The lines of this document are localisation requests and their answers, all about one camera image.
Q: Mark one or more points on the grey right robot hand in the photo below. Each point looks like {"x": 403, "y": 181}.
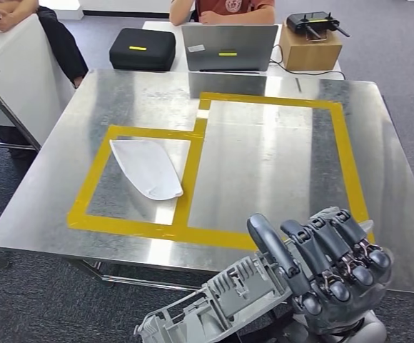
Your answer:
{"x": 338, "y": 293}

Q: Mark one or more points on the grey plastic wheel hubcap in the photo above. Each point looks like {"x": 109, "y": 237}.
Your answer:
{"x": 228, "y": 293}

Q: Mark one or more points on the steel workbench table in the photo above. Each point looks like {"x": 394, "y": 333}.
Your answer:
{"x": 264, "y": 165}

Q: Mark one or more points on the white curved plastic part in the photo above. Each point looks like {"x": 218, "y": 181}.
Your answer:
{"x": 146, "y": 168}

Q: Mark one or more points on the brown cardboard box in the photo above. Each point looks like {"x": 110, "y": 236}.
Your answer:
{"x": 310, "y": 54}

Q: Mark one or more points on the black remote controller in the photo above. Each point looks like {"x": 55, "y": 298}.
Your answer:
{"x": 310, "y": 22}

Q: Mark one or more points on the grey laptop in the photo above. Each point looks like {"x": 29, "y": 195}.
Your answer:
{"x": 228, "y": 47}

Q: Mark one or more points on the person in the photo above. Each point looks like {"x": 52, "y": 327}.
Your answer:
{"x": 228, "y": 7}
{"x": 60, "y": 42}

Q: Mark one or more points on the black zip carry case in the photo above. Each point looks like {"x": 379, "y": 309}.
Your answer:
{"x": 142, "y": 49}

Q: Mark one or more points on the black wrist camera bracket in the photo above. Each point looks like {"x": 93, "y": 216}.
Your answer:
{"x": 264, "y": 331}

